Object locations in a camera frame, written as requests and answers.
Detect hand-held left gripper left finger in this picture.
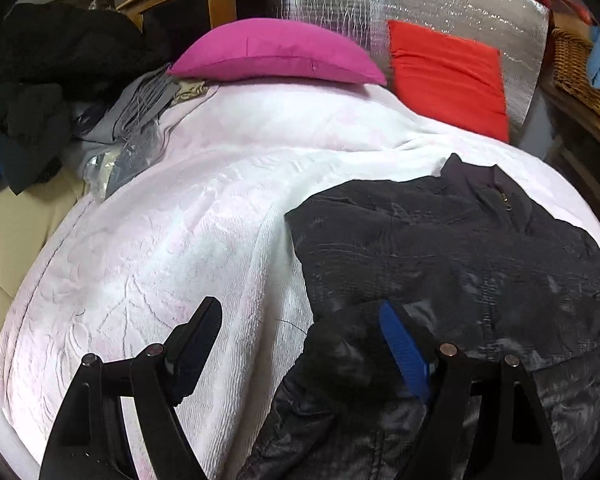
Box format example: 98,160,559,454
39,296,224,480

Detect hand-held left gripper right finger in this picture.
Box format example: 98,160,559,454
379,300,564,480

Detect black quilted jacket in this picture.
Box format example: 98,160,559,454
236,152,600,480

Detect white textured blanket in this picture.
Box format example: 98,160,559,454
0,79,600,480

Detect cream leather sofa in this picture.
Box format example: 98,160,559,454
0,167,92,376

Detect grey garment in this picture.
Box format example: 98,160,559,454
71,61,182,202

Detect beige patterned cloth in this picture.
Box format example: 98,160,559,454
172,79,212,107

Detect wooden side table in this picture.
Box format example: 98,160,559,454
539,77,600,243

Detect red pillow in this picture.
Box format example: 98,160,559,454
387,20,512,144

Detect pink pillow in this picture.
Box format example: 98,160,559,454
168,17,389,86

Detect pile of dark coats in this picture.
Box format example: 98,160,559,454
0,1,177,197

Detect wicker basket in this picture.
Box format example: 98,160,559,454
550,27,600,132

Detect wooden cabinet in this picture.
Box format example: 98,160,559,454
115,0,282,63

